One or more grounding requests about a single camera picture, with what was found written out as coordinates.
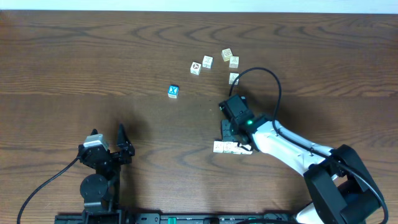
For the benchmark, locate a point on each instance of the green-edged wooden block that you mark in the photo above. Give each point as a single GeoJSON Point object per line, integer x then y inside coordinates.
{"type": "Point", "coordinates": [239, 150]}
{"type": "Point", "coordinates": [231, 147]}

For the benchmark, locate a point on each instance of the plain small wooden block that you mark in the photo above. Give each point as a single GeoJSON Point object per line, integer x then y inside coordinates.
{"type": "Point", "coordinates": [218, 146]}

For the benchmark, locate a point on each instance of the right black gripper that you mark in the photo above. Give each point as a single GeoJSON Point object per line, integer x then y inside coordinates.
{"type": "Point", "coordinates": [226, 134]}

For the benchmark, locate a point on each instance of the yellow-edged wooden block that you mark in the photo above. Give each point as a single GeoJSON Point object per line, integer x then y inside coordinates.
{"type": "Point", "coordinates": [226, 54]}

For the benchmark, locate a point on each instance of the blue X wooden block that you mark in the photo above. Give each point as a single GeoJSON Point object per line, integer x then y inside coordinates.
{"type": "Point", "coordinates": [173, 91]}

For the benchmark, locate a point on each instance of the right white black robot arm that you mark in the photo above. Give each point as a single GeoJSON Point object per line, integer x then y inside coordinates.
{"type": "Point", "coordinates": [340, 186]}

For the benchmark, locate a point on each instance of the wooden block with red circle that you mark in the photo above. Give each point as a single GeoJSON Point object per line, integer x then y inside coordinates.
{"type": "Point", "coordinates": [195, 68]}

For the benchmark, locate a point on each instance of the wooden block with ring picture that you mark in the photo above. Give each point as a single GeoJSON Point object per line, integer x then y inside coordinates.
{"type": "Point", "coordinates": [233, 78]}

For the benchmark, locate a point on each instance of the wooden block with X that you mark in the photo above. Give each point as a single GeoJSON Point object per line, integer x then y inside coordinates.
{"type": "Point", "coordinates": [207, 62]}

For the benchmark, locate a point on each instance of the wooden block beside yellow one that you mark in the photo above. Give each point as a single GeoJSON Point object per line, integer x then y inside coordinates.
{"type": "Point", "coordinates": [234, 62]}

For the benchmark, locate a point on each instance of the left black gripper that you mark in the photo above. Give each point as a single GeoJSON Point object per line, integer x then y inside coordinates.
{"type": "Point", "coordinates": [113, 154]}

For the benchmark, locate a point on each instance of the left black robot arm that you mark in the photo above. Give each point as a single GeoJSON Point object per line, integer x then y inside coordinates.
{"type": "Point", "coordinates": [100, 191]}

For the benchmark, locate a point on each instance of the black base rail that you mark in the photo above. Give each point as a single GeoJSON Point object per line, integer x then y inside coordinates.
{"type": "Point", "coordinates": [156, 218]}

